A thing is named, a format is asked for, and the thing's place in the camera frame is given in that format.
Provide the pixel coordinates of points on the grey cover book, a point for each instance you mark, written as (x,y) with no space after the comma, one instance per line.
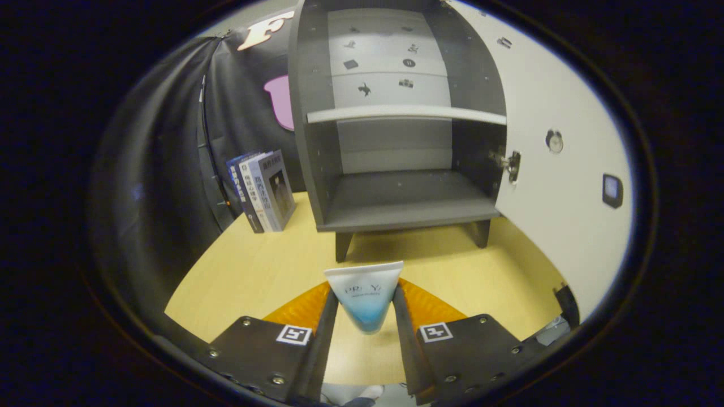
(277,192)

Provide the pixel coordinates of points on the dark grey cabinet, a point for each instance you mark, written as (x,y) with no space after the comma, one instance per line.
(396,198)

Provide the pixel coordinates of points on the white blue cosmetic tube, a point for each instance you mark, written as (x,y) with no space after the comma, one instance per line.
(365,294)

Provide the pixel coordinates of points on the black table clamp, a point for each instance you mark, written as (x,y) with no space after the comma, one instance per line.
(567,302)

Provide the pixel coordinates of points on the dark blue book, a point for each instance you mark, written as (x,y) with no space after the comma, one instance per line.
(237,181)

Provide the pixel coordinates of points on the metal door hinge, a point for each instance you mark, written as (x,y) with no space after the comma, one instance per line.
(511,164)

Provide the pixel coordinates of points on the white spine book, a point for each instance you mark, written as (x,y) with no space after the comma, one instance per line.
(251,186)

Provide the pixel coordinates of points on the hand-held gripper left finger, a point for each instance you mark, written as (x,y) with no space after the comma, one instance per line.
(325,339)

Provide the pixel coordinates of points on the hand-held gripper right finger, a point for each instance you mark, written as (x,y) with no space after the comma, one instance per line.
(404,339)

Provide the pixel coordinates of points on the black backdrop cloth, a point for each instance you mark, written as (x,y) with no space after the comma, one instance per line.
(164,169)

